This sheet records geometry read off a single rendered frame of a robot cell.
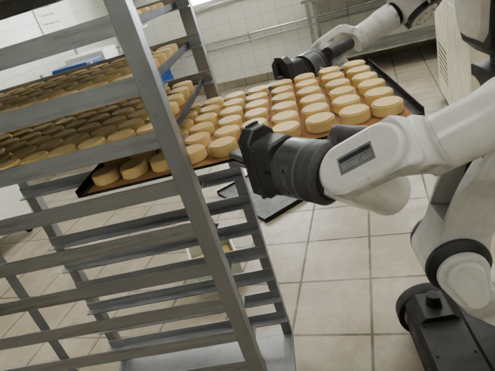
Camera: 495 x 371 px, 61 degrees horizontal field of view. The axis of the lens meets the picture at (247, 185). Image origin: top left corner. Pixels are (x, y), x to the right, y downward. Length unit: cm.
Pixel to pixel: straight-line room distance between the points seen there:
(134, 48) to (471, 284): 83
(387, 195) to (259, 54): 509
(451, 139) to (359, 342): 125
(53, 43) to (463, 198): 81
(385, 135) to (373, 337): 125
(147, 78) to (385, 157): 35
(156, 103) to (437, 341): 106
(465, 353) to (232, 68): 483
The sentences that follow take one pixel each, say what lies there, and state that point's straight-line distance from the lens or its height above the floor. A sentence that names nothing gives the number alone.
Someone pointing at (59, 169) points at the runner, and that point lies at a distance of 78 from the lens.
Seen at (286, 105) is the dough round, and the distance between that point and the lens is 84.
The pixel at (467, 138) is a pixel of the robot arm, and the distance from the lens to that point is 48.
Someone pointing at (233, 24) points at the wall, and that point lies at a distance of 558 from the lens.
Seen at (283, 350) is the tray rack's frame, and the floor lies 15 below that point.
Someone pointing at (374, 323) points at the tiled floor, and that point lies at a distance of 171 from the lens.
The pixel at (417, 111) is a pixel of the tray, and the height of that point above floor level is 98.
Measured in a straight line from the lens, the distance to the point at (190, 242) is 130.
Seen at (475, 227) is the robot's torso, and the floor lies 64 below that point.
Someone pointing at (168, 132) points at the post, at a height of 107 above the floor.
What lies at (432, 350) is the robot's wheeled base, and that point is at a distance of 138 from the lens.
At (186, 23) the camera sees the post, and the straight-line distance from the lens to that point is 108.
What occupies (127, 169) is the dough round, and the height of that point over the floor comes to 100.
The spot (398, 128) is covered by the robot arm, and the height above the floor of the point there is 106.
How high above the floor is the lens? 124
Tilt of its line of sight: 25 degrees down
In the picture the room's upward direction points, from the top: 17 degrees counter-clockwise
